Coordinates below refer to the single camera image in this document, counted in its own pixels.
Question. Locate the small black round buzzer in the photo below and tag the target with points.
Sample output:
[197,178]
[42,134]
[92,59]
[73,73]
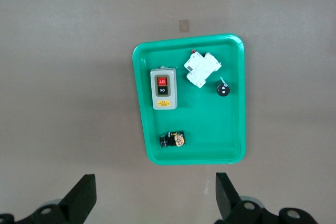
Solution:
[223,89]

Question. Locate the white circuit breaker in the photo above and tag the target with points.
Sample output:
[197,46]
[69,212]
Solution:
[200,68]

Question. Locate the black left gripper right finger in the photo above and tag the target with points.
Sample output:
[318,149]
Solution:
[225,197]

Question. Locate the brownish tape patch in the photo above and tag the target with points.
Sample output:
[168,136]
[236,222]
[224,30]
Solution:
[184,25]

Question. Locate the grey on-off switch box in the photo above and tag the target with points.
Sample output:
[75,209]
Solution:
[164,103]

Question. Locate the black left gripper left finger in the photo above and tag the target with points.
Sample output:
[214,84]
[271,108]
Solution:
[78,197]

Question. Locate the black push button switch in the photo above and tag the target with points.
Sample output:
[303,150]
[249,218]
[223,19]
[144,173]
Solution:
[172,140]

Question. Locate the green plastic tray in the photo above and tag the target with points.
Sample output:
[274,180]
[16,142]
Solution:
[210,134]

